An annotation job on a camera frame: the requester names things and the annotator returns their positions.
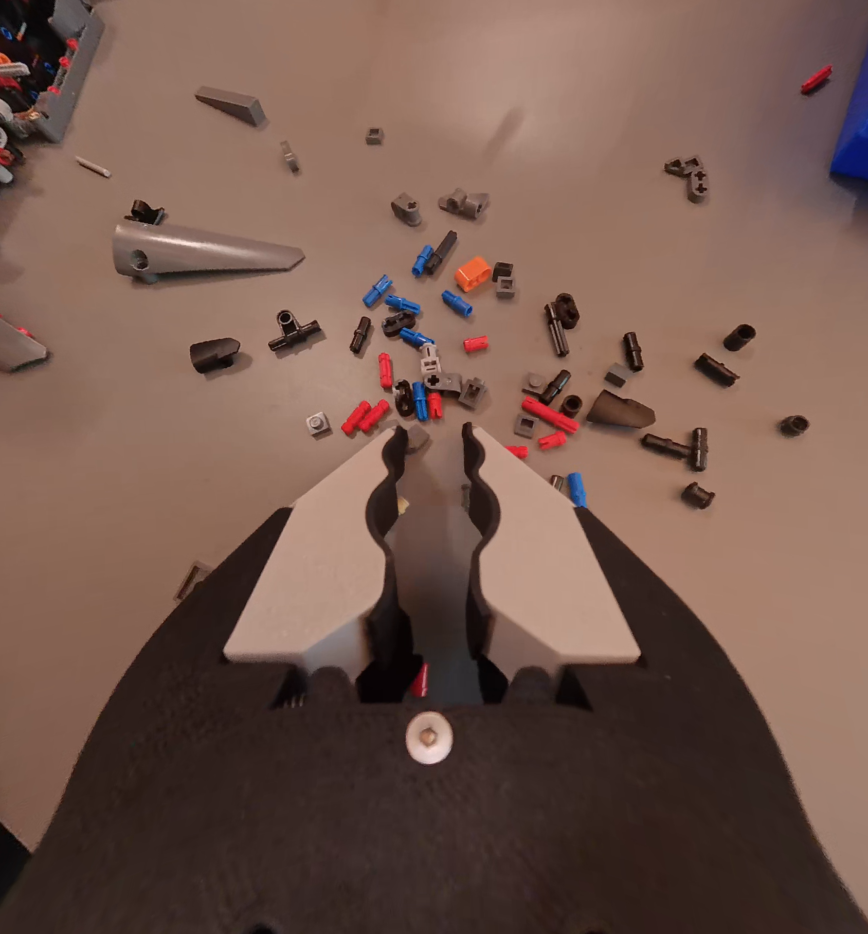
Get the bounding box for scatter of small lego pieces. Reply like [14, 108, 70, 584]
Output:
[268, 126, 812, 512]

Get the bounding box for dark grey angled lego beam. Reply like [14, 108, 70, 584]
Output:
[664, 155, 711, 204]

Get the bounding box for grey lego panel red pins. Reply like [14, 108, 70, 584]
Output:
[0, 299, 50, 375]

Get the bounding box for black curved lego piece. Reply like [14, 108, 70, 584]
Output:
[189, 337, 242, 375]

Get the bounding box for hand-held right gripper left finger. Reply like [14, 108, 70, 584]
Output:
[222, 425, 416, 703]

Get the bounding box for lego car model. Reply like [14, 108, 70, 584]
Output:
[0, 0, 105, 258]

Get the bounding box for grey wedge lego piece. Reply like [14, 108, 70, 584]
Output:
[195, 86, 268, 127]

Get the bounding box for large grey pointed lego panel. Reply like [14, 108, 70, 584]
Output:
[113, 221, 306, 286]

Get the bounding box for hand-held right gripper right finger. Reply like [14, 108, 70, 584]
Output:
[462, 422, 641, 703]

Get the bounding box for black cone lego panel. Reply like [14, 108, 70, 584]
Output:
[586, 389, 657, 430]

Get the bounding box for small dark lego plate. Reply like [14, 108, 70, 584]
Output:
[173, 560, 214, 604]

